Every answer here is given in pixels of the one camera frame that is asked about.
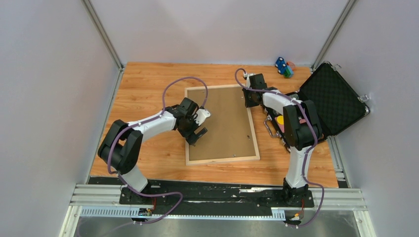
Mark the light wooden picture frame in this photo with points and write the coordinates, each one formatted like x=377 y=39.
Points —
x=222 y=160

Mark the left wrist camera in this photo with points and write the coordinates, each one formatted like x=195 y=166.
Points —
x=201 y=116

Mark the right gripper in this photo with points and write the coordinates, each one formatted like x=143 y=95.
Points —
x=249 y=103

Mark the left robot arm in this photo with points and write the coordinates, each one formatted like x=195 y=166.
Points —
x=121 y=146

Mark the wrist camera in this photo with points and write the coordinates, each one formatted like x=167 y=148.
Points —
x=201 y=116
x=246 y=76

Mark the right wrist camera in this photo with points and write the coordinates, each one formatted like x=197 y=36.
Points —
x=246 y=76

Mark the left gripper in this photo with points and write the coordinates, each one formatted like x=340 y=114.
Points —
x=191 y=137

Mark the wooden backing board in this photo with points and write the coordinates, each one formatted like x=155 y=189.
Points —
x=222 y=124

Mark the black foam-lined case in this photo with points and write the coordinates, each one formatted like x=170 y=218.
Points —
x=337 y=104

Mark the colourful toy blocks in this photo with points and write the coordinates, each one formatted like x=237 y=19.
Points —
x=285 y=68

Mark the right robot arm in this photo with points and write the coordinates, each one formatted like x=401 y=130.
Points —
x=302 y=130

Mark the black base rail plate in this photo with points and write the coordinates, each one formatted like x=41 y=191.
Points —
x=215 y=199

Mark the poker chip tray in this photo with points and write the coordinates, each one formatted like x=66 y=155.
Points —
x=276 y=120

